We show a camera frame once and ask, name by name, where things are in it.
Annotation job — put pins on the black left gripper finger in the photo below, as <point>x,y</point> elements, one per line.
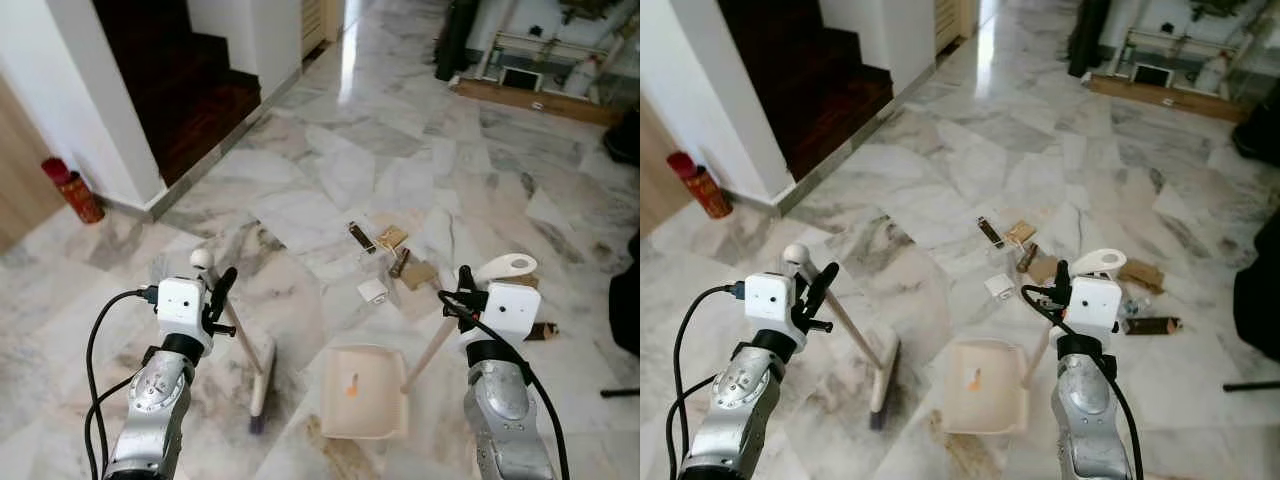
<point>822,283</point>
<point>223,288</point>

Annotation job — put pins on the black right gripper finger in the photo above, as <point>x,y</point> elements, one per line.
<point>1062,274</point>
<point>466,278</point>

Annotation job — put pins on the beige hand brush purple bristles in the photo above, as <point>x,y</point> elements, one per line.
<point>885,375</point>
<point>264,370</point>

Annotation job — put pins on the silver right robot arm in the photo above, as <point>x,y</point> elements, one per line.
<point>505,410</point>
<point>1085,410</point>

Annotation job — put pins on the brown cardboard piece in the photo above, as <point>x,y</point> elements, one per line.
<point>1043,270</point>
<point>420,275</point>
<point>1142,275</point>

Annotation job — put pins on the small brown bottle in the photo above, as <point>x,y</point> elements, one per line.
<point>1028,258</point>
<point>401,262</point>

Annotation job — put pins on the small white carton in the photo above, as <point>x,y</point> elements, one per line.
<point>372,291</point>
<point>1000,286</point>

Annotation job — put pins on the small cardboard piece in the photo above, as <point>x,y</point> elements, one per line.
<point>1021,233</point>
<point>391,238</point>

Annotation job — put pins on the brown tube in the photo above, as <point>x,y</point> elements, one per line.
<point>543,331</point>
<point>1155,325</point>

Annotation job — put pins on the clear crumpled plastic wrapper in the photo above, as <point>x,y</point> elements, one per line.
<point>1133,307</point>

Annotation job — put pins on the dark rectangular wrapper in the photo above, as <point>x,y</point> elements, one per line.
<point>990,232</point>
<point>361,237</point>

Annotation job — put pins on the red cylindrical can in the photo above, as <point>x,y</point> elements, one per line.
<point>708,190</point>
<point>78,195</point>

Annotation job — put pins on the large black fabric object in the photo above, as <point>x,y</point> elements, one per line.
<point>1260,300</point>
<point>627,300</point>

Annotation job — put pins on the black metal bar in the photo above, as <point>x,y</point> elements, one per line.
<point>1250,385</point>
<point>620,392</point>

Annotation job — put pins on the metal rack with wooden base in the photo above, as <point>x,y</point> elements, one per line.
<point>540,100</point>
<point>1170,97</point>

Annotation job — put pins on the dark wooden staircase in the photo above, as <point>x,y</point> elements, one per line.
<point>190,90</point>
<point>820,85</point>

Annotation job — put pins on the brown wooden door panel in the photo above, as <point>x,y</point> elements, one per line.
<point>20,170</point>
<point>655,170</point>

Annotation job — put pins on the small black fabric object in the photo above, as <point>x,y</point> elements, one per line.
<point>1258,135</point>
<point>625,140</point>

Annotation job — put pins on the tall black bag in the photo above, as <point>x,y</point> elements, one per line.
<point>1088,35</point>
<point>458,40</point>

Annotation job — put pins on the light wooden louvre door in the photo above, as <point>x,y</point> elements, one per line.
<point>950,18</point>
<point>318,20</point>

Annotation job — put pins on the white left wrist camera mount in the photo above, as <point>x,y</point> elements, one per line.
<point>180,305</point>
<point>768,298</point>

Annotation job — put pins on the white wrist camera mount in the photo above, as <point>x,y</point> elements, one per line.
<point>1095,305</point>
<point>768,298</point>
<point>180,305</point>
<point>512,312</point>

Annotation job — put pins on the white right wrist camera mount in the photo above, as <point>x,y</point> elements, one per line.
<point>1095,305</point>
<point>512,312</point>

